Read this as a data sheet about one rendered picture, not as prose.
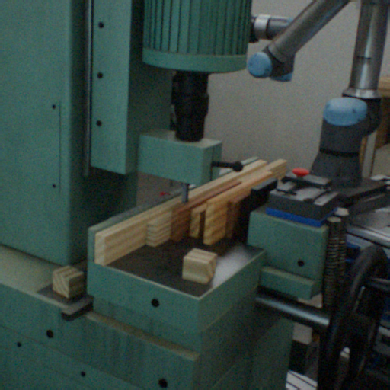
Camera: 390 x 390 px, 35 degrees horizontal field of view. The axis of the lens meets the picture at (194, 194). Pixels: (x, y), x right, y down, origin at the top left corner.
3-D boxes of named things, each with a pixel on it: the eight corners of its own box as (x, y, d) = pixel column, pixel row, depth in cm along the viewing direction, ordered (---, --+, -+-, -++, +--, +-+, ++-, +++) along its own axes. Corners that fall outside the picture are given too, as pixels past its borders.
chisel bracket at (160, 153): (199, 196, 107) (203, 148, 104) (134, 178, 113) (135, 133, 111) (220, 186, 113) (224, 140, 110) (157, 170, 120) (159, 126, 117)
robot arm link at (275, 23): (296, 47, 188) (299, 17, 185) (263, 43, 193) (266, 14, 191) (306, 46, 194) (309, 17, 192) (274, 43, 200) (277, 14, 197)
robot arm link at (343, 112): (311, 146, 176) (318, 99, 172) (328, 139, 187) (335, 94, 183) (353, 155, 171) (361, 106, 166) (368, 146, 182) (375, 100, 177)
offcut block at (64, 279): (68, 283, 112) (68, 264, 111) (84, 292, 110) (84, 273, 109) (52, 289, 110) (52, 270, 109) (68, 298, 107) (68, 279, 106)
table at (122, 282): (254, 359, 86) (258, 321, 84) (84, 294, 101) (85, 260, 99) (374, 233, 136) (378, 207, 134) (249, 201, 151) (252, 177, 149)
